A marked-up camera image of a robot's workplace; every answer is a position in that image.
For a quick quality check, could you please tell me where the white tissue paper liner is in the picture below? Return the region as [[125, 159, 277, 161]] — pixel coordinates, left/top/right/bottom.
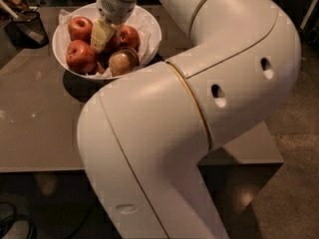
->
[[59, 5, 158, 79]]

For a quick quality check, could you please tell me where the red apple front left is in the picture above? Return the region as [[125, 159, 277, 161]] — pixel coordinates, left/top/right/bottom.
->
[[66, 40, 97, 75]]

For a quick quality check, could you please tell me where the red apple back left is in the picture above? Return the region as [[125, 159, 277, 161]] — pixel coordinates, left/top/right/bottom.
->
[[68, 17, 93, 43]]

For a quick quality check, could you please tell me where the black mesh pen cup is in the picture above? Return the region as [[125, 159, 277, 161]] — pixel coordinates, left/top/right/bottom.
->
[[5, 11, 49, 49]]

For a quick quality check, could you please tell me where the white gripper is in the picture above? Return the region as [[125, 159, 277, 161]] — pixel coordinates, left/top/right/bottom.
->
[[91, 0, 137, 54]]

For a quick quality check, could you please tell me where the red apple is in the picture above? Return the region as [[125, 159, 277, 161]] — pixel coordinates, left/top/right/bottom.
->
[[66, 40, 97, 75], [120, 25, 140, 49], [103, 33, 121, 54], [68, 17, 93, 43]]

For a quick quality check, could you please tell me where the black cable on floor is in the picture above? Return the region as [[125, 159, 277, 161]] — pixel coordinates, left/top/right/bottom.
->
[[0, 201, 39, 239]]

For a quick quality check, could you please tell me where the yellow green apple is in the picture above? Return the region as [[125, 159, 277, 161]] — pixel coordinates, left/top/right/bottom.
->
[[109, 47, 140, 77]]

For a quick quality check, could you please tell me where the white ceramic bowl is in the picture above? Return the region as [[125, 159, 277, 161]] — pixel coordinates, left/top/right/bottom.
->
[[52, 2, 163, 82]]

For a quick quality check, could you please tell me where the red apple right centre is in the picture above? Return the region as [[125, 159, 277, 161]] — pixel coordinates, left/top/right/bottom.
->
[[120, 25, 140, 49]]

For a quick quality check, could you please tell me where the small apple front centre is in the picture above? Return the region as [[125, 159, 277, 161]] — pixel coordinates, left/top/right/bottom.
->
[[97, 62, 106, 75]]

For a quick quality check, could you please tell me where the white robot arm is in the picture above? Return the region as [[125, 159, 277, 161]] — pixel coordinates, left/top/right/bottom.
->
[[77, 0, 301, 239]]

